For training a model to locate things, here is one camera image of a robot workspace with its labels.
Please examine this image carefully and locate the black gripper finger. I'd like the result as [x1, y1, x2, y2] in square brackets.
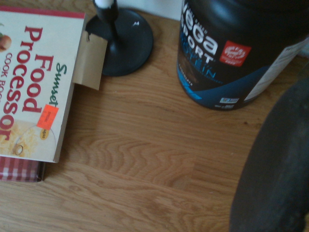
[228, 76, 309, 232]

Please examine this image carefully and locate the Food Processor cookbook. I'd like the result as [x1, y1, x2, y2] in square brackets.
[0, 6, 86, 164]

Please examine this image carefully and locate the red checked cookbook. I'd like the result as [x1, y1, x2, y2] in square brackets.
[0, 156, 46, 183]

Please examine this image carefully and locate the black candle holder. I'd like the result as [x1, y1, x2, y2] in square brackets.
[85, 0, 155, 77]

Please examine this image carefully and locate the black Vega protein tub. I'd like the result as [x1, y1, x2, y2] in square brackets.
[177, 0, 309, 111]

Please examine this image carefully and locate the brown cardboard bookmark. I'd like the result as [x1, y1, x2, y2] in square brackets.
[73, 30, 109, 91]

